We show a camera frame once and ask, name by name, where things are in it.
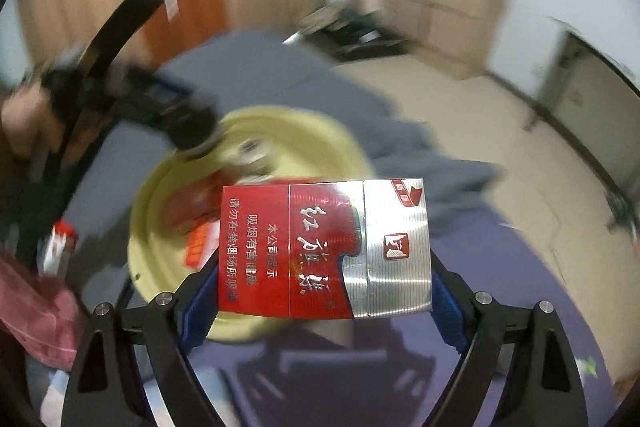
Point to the pale yellow plastic basin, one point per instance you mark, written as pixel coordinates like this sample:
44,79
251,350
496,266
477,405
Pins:
300,142

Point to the red and silver cigarette pack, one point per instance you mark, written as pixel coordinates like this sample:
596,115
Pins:
320,252

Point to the person's left forearm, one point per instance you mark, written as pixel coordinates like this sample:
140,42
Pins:
20,127

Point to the red and white cigarette pack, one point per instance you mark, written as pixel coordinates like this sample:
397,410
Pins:
60,247

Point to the grey blanket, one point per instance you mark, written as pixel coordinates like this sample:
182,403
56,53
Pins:
350,107

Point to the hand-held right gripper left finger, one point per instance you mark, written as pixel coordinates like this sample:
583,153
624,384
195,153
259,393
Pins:
202,307

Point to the folding desk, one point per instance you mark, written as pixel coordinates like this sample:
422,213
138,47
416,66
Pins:
585,82

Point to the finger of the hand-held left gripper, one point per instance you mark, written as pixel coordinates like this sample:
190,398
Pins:
197,137

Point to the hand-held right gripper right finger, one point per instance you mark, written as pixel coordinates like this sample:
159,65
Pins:
450,312

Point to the pink cloth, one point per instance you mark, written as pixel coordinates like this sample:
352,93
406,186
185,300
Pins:
40,307

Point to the dark clothes heap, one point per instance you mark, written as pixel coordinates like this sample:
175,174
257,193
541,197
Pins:
350,27

